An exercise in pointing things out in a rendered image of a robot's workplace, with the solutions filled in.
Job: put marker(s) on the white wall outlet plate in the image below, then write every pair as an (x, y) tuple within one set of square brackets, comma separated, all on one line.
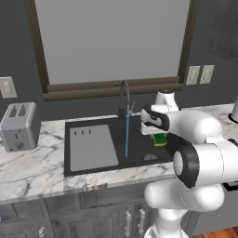
[(193, 75), (207, 74)]

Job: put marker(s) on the black sink basin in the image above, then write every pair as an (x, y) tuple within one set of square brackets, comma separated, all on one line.
[(136, 145)]

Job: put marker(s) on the white cylinder on black base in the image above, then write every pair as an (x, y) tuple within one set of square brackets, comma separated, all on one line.
[(235, 110)]

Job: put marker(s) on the dark wall cupboard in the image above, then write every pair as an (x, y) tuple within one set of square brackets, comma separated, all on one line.
[(224, 28)]

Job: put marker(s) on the dark framed window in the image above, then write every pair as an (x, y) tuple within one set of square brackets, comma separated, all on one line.
[(111, 40)]

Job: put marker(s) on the grey cupboard door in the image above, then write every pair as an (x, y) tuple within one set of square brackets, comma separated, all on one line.
[(18, 231), (149, 217), (93, 226)]

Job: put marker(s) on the green and yellow sponge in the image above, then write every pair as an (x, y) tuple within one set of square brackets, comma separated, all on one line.
[(160, 139)]

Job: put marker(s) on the round grey sink drain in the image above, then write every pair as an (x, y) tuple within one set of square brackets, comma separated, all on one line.
[(150, 157)]

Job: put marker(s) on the grey dishwasher front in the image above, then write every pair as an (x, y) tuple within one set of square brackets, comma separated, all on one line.
[(214, 221)]

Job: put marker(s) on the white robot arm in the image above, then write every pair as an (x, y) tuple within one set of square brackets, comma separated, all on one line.
[(198, 161)]

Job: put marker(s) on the grey sink drain board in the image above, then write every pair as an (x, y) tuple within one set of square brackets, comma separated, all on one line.
[(93, 148)]

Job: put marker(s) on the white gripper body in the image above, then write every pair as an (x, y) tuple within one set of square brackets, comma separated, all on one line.
[(147, 128)]

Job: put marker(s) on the silver toaster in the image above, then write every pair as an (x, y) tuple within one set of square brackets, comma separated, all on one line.
[(19, 127)]

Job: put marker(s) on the white wall switch plate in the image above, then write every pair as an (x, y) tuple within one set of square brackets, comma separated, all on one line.
[(7, 87)]

